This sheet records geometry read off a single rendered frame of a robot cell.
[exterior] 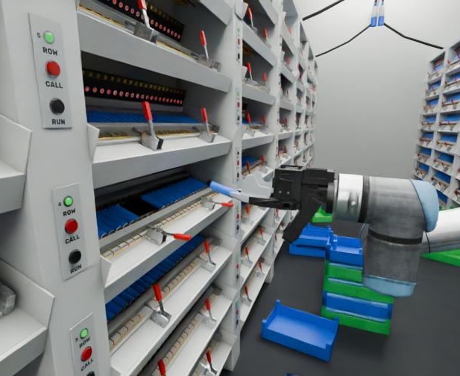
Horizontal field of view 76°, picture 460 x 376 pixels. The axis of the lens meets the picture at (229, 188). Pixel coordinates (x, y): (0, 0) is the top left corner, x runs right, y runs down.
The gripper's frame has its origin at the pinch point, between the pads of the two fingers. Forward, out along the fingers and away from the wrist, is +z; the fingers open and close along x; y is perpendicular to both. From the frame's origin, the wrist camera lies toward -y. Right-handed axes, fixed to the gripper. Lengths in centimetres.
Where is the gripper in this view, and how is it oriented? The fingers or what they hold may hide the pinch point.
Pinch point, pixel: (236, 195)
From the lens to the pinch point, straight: 65.2
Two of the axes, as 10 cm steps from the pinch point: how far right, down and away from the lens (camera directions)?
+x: -3.3, 2.0, -9.2
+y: 0.3, -9.8, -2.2
